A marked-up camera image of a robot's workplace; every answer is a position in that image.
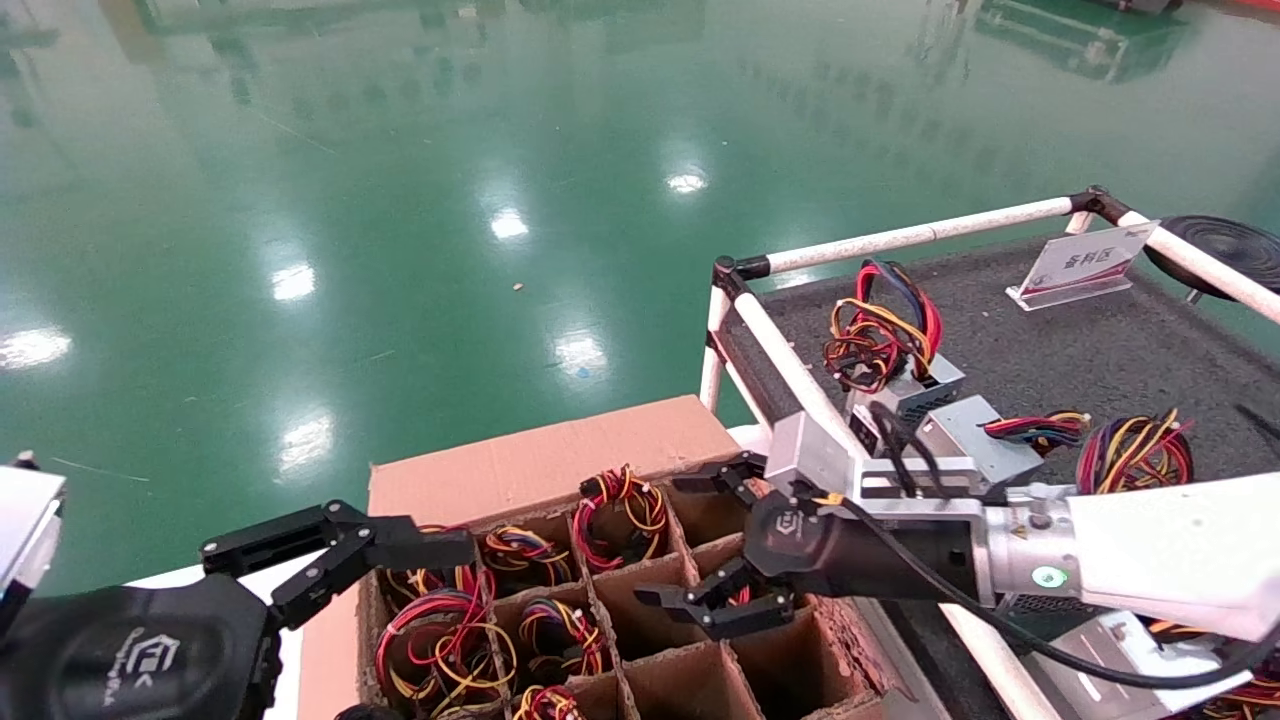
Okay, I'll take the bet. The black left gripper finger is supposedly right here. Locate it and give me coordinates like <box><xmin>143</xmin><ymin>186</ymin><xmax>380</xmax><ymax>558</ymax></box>
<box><xmin>270</xmin><ymin>516</ymin><xmax>477</xmax><ymax>631</ymax></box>

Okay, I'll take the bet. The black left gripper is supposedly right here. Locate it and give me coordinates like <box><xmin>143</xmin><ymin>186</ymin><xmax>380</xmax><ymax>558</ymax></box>
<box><xmin>0</xmin><ymin>500</ymin><xmax>369</xmax><ymax>720</ymax></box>

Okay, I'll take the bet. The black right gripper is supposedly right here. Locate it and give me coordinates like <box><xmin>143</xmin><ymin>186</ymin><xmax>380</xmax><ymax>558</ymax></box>
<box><xmin>633</xmin><ymin>455</ymin><xmax>986</xmax><ymax>641</ymax></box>

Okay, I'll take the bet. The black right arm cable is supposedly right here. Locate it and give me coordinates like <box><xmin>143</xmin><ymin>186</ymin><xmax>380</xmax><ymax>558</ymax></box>
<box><xmin>830</xmin><ymin>400</ymin><xmax>1280</xmax><ymax>691</ymax></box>

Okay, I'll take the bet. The dark grey felt mat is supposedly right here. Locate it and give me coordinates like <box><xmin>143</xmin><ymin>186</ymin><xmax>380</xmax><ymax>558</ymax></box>
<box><xmin>720</xmin><ymin>235</ymin><xmax>1280</xmax><ymax>720</ymax></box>

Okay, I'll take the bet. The silver power supply with cables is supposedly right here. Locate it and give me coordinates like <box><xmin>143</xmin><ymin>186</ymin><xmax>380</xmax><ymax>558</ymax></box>
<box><xmin>385</xmin><ymin>525</ymin><xmax>486</xmax><ymax>606</ymax></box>
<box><xmin>905</xmin><ymin>395</ymin><xmax>1091</xmax><ymax>491</ymax></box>
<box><xmin>375</xmin><ymin>590</ymin><xmax>518</xmax><ymax>719</ymax></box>
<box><xmin>1030</xmin><ymin>610</ymin><xmax>1280</xmax><ymax>720</ymax></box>
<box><xmin>1000</xmin><ymin>408</ymin><xmax>1196</xmax><ymax>626</ymax></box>
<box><xmin>572</xmin><ymin>465</ymin><xmax>669</xmax><ymax>573</ymax></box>
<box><xmin>512</xmin><ymin>685</ymin><xmax>586</xmax><ymax>720</ymax></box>
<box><xmin>823</xmin><ymin>258</ymin><xmax>968</xmax><ymax>441</ymax></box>
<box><xmin>517</xmin><ymin>598</ymin><xmax>608</xmax><ymax>686</ymax></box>
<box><xmin>722</xmin><ymin>575</ymin><xmax>776</xmax><ymax>611</ymax></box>
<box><xmin>480</xmin><ymin>527</ymin><xmax>576</xmax><ymax>591</ymax></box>

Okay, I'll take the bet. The white pipe table frame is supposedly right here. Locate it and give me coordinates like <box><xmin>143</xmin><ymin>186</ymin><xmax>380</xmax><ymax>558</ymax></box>
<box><xmin>698</xmin><ymin>185</ymin><xmax>1280</xmax><ymax>720</ymax></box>

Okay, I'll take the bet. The clear acrylic sign stand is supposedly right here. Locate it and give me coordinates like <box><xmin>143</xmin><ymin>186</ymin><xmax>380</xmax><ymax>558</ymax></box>
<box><xmin>1005</xmin><ymin>220</ymin><xmax>1161</xmax><ymax>312</ymax></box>

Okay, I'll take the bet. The cardboard box with dividers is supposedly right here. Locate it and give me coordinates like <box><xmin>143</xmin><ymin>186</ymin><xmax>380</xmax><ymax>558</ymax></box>
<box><xmin>297</xmin><ymin>395</ymin><xmax>911</xmax><ymax>720</ymax></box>

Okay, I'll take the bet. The black round ribbed disc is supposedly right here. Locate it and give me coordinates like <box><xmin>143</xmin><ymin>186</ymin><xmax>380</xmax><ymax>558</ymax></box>
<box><xmin>1143</xmin><ymin>215</ymin><xmax>1280</xmax><ymax>304</ymax></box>

